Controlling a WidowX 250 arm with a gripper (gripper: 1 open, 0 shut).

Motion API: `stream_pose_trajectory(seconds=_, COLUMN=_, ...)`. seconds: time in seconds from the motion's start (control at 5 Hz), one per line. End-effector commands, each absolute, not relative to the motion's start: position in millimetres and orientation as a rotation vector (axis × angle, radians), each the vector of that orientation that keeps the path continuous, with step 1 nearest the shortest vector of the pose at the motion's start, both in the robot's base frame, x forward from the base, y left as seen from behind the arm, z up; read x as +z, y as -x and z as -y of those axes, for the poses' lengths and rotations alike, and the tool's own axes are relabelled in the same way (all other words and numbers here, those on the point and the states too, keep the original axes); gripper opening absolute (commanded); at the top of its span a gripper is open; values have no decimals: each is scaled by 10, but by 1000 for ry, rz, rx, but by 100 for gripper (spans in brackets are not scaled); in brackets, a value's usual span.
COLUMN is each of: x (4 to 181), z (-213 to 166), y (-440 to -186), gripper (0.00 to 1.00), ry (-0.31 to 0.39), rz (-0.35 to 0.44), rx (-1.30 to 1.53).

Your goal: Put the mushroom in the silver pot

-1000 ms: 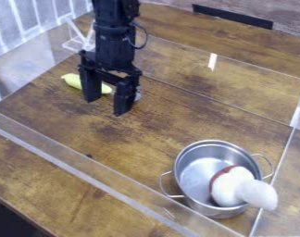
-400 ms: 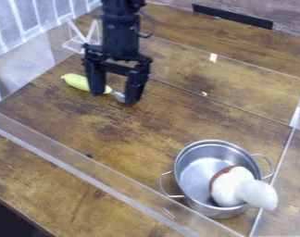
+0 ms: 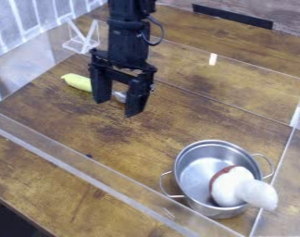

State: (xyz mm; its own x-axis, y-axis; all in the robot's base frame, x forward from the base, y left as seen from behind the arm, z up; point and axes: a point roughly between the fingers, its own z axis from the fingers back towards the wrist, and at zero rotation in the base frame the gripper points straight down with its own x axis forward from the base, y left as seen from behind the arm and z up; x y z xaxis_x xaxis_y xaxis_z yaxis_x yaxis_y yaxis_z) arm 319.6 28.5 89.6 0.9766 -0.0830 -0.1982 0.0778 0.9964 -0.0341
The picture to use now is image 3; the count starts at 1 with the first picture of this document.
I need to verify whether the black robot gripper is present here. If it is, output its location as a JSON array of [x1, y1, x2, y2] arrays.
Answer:
[[90, 19, 158, 118]]

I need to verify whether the silver metal pot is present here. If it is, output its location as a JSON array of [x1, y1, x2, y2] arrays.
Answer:
[[160, 140, 279, 219]]

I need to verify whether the white plush mushroom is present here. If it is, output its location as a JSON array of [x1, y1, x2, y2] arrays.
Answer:
[[209, 166, 279, 210]]

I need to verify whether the black strip on table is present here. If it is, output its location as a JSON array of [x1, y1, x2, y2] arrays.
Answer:
[[192, 4, 275, 30]]

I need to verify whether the clear acrylic front barrier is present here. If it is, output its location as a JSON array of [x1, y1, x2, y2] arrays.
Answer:
[[0, 113, 242, 237]]

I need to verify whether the clear acrylic barrier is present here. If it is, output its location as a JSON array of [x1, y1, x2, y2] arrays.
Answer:
[[249, 101, 300, 237], [0, 113, 242, 237]]

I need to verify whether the clear acrylic right barrier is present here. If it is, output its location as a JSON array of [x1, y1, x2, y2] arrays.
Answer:
[[249, 101, 300, 237]]

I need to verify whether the clear acrylic corner bracket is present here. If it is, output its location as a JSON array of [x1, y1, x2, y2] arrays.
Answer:
[[62, 19, 101, 55]]

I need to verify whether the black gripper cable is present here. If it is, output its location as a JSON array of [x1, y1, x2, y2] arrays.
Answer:
[[140, 14, 166, 47]]

